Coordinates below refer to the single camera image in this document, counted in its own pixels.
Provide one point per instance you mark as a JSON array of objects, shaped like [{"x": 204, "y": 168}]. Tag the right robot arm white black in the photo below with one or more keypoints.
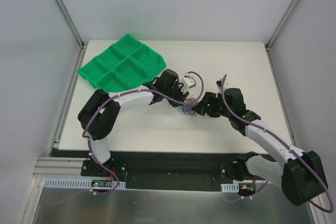
[{"x": 299, "y": 174}]

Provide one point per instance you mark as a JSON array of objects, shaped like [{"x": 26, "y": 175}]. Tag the right aluminium frame post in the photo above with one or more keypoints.
[{"x": 280, "y": 26}]

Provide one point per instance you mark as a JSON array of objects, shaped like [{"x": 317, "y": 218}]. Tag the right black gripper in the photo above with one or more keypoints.
[{"x": 208, "y": 102}]

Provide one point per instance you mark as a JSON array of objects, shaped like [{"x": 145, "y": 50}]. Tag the green compartment tray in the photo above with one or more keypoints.
[{"x": 125, "y": 65}]

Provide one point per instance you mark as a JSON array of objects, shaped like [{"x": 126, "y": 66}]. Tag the right white cable duct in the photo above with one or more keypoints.
[{"x": 230, "y": 188}]

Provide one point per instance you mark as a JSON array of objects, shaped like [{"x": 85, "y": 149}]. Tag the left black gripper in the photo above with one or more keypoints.
[{"x": 180, "y": 96}]

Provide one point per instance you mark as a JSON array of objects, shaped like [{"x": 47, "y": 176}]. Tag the white cable duct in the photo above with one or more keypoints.
[
  {"x": 75, "y": 183},
  {"x": 230, "y": 188}
]

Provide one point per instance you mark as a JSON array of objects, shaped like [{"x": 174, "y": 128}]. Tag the left white cable duct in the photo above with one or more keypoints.
[{"x": 75, "y": 183}]

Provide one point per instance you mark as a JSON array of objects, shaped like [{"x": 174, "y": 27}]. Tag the aluminium frame post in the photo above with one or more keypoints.
[
  {"x": 280, "y": 26},
  {"x": 69, "y": 22}
]

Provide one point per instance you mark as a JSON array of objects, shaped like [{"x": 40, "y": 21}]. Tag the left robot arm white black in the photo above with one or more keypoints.
[{"x": 99, "y": 114}]

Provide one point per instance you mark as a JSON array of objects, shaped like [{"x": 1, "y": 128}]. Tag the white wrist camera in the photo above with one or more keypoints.
[
  {"x": 188, "y": 82},
  {"x": 221, "y": 82}
]

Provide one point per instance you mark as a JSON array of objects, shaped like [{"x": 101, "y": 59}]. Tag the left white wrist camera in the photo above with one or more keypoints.
[{"x": 188, "y": 82}]

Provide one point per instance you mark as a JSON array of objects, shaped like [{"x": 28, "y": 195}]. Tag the aluminium frame rail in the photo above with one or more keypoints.
[{"x": 58, "y": 167}]

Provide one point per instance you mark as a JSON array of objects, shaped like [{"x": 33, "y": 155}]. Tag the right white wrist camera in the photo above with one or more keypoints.
[{"x": 221, "y": 82}]

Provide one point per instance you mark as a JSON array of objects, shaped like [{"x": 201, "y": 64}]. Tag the left aluminium frame post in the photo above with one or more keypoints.
[{"x": 69, "y": 22}]

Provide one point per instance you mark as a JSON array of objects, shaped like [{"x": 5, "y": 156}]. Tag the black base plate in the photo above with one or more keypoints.
[{"x": 159, "y": 170}]

